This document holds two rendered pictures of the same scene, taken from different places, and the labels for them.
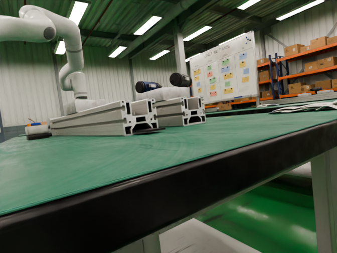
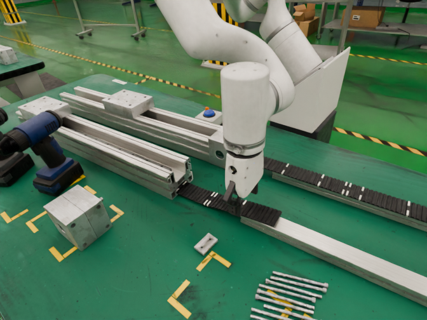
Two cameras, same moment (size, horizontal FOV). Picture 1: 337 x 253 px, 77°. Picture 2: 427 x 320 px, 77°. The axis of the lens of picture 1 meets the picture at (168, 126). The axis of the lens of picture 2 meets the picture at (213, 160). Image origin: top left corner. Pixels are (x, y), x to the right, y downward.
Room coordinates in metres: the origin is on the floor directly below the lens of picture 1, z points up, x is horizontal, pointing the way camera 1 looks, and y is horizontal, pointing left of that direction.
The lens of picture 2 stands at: (1.84, 0.37, 1.31)
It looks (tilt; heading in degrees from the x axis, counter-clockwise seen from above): 37 degrees down; 165
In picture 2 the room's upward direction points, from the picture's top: 4 degrees counter-clockwise
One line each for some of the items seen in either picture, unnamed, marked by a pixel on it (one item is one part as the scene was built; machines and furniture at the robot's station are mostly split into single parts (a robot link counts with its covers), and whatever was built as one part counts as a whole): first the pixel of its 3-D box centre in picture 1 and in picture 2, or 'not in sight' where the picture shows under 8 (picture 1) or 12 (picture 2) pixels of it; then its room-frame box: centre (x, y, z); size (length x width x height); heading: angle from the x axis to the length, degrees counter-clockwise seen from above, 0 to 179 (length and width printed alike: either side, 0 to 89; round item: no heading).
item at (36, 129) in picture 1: (39, 131); (208, 122); (0.97, 0.59, 0.81); 0.10 x 0.08 x 0.06; 129
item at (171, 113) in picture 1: (129, 118); (91, 141); (0.95, 0.17, 0.82); 0.80 x 0.10 x 0.09; 39
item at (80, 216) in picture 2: not in sight; (84, 213); (1.31, 0.17, 0.83); 0.11 x 0.10 x 0.10; 126
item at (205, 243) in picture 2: not in sight; (206, 244); (1.46, 0.44, 0.78); 0.05 x 0.03 x 0.01; 122
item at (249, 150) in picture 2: (81, 95); (243, 140); (1.42, 0.55, 1.01); 0.09 x 0.08 x 0.03; 129
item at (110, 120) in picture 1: (86, 123); (132, 117); (0.83, 0.32, 0.82); 0.80 x 0.10 x 0.09; 39
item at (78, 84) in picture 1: (78, 83); (246, 101); (1.41, 0.55, 1.09); 0.09 x 0.08 x 0.13; 110
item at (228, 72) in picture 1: (222, 100); not in sight; (3.94, -1.06, 0.97); 1.50 x 0.50 x 1.95; 34
